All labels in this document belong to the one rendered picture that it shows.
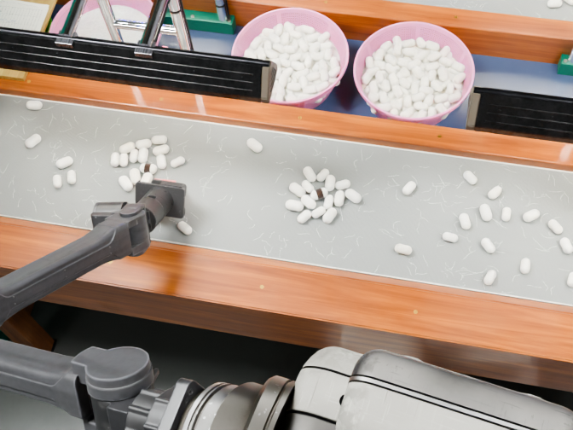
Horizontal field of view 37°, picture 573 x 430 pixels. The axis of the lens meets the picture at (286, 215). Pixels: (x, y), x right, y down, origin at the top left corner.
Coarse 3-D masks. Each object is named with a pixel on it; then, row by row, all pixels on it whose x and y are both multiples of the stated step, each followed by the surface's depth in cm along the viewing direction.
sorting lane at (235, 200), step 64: (0, 128) 190; (64, 128) 189; (128, 128) 188; (192, 128) 187; (0, 192) 182; (64, 192) 181; (128, 192) 180; (192, 192) 179; (256, 192) 179; (384, 192) 177; (448, 192) 176; (512, 192) 175; (256, 256) 172; (320, 256) 171; (384, 256) 170; (448, 256) 169; (512, 256) 169
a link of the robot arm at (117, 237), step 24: (144, 216) 154; (96, 240) 146; (120, 240) 149; (144, 240) 155; (48, 264) 137; (72, 264) 140; (96, 264) 145; (0, 288) 129; (24, 288) 133; (48, 288) 137; (0, 312) 129
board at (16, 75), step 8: (24, 0) 202; (32, 0) 201; (40, 0) 201; (48, 0) 201; (56, 0) 202; (48, 16) 199; (0, 72) 192; (8, 72) 192; (16, 72) 192; (24, 72) 192; (24, 80) 192
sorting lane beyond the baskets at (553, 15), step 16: (400, 0) 200; (416, 0) 199; (432, 0) 199; (448, 0) 199; (464, 0) 198; (480, 0) 198; (496, 0) 198; (512, 0) 198; (528, 0) 197; (544, 0) 197; (544, 16) 195; (560, 16) 195
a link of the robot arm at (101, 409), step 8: (152, 384) 101; (96, 400) 99; (120, 400) 98; (128, 400) 98; (96, 408) 99; (104, 408) 98; (112, 408) 96; (120, 408) 96; (96, 416) 100; (104, 416) 99; (112, 416) 97; (120, 416) 96; (96, 424) 101; (104, 424) 100; (112, 424) 97; (120, 424) 96
